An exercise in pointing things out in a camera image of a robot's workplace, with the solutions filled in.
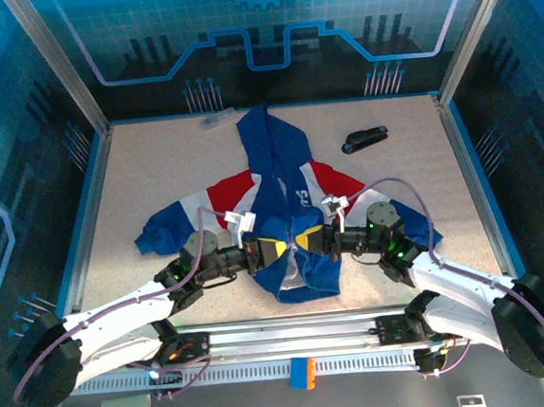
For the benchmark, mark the blue red white jacket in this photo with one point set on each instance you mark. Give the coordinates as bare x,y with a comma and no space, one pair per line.
273,165

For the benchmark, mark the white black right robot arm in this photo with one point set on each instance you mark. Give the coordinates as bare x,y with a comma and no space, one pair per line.
461,301

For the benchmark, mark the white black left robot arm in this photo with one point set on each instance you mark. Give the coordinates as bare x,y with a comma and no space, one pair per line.
120,321

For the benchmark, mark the black stapler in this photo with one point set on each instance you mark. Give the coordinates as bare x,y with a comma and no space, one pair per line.
364,139

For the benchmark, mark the blue orange block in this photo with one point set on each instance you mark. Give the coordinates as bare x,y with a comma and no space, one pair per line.
299,375

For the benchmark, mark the clear plastic piece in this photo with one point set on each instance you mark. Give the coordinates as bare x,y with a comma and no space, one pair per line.
217,119

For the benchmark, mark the white label card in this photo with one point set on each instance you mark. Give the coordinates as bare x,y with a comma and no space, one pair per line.
471,405

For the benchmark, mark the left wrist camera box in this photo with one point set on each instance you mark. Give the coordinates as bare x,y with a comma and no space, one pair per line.
242,221

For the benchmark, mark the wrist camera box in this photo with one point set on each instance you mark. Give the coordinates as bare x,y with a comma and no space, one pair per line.
242,221
333,205

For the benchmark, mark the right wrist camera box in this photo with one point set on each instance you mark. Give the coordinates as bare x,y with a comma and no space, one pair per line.
333,205

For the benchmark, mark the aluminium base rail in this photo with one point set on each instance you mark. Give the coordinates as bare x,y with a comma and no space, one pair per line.
288,337

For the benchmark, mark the aluminium table side rail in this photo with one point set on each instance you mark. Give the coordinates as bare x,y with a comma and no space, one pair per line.
85,220
476,195

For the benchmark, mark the aluminium frame post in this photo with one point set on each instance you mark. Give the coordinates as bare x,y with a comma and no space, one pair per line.
66,74
469,38

